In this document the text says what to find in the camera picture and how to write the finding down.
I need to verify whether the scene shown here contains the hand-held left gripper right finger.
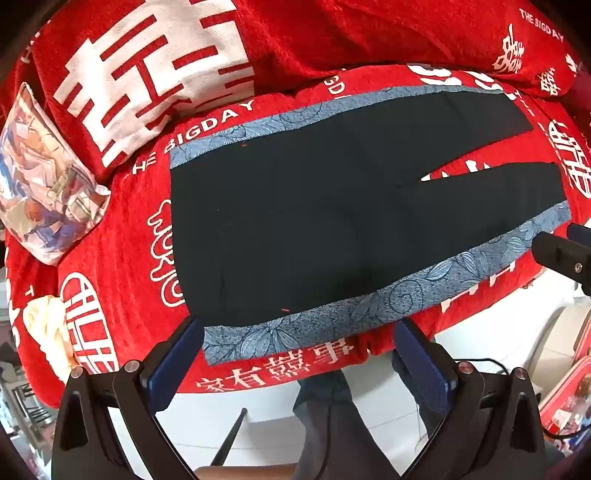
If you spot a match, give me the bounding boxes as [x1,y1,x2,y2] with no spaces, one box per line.
[392,318,548,480]

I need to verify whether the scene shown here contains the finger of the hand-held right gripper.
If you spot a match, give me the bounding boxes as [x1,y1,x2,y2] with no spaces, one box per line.
[531,223,591,296]

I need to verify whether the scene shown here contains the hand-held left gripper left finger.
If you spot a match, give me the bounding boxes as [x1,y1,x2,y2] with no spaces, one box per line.
[51,316,205,480]

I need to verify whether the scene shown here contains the black pants with blue trim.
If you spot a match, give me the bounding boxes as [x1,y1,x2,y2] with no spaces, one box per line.
[168,83,573,367]

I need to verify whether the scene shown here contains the black stick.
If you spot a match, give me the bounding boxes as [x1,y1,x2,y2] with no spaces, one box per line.
[216,408,248,468]

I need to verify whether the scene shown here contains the person's leg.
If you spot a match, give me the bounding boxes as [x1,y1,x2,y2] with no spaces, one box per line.
[293,351,444,480]

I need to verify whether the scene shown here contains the red printed blanket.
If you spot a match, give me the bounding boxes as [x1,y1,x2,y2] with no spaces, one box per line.
[0,62,591,409]

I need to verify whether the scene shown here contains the cream cloth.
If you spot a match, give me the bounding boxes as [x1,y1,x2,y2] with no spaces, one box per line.
[22,295,77,384]

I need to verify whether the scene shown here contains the red printed case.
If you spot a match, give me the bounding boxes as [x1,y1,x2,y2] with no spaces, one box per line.
[538,355,591,453]

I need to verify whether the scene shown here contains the printed picture pillow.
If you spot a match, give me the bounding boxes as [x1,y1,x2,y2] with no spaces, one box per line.
[0,82,112,266]

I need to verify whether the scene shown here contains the red folded printed quilt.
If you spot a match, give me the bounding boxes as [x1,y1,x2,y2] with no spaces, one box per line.
[18,0,583,169]

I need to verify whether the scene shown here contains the black cable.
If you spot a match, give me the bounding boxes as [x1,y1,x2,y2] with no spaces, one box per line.
[452,357,578,439]

